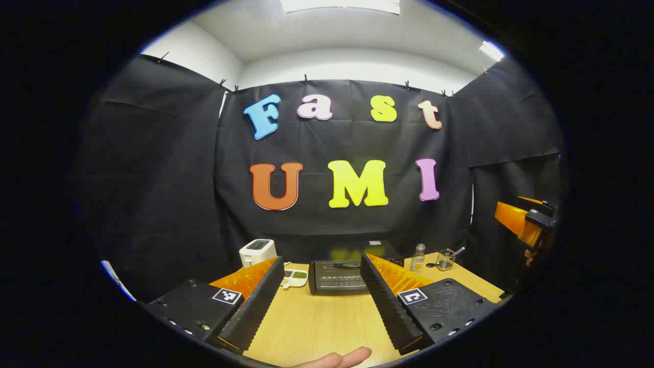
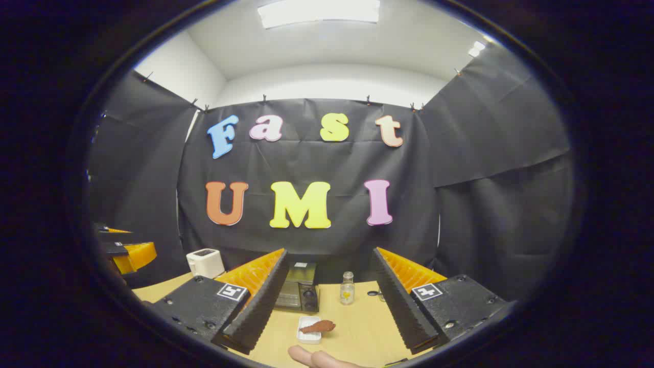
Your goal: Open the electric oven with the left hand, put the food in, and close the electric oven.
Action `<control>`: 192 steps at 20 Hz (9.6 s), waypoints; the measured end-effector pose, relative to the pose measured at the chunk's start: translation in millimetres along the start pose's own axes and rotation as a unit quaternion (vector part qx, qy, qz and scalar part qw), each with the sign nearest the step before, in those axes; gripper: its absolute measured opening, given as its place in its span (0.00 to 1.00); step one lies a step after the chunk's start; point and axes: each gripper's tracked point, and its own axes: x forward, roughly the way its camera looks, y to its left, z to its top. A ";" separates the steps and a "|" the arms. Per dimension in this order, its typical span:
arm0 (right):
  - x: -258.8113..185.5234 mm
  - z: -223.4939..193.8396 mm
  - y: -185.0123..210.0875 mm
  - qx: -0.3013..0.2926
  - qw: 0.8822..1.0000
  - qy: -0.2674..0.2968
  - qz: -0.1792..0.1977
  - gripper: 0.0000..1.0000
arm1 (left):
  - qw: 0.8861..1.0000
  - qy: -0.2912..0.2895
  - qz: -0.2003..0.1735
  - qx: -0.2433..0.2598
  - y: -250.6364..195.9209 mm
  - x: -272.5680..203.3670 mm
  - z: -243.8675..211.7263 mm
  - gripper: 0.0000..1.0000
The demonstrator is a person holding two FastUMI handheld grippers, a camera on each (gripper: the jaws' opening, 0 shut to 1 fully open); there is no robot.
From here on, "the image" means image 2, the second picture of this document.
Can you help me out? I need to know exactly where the glass bottle yellow label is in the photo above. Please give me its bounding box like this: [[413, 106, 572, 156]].
[[340, 271, 356, 306]]

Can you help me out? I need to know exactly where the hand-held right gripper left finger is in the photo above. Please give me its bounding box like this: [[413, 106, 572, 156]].
[[151, 248, 291, 356]]

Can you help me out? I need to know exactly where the black electric oven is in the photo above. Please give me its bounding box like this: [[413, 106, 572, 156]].
[[272, 261, 321, 314]]

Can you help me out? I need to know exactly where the white rectangular tray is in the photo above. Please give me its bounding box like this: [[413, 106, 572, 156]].
[[297, 316, 322, 344]]

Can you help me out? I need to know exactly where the white toaster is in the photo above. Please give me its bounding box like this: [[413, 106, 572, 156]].
[[186, 248, 225, 279]]

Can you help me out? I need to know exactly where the brown fried meat piece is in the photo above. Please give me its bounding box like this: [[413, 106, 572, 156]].
[[299, 320, 336, 335]]

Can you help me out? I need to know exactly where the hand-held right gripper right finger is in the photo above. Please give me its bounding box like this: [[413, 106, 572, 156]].
[[372, 247, 509, 355]]

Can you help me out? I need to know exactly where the large ceiling light panel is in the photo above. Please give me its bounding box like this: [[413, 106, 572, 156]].
[[257, 0, 382, 30]]

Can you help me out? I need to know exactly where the black backdrop cloth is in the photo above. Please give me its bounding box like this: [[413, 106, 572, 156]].
[[87, 43, 573, 302]]

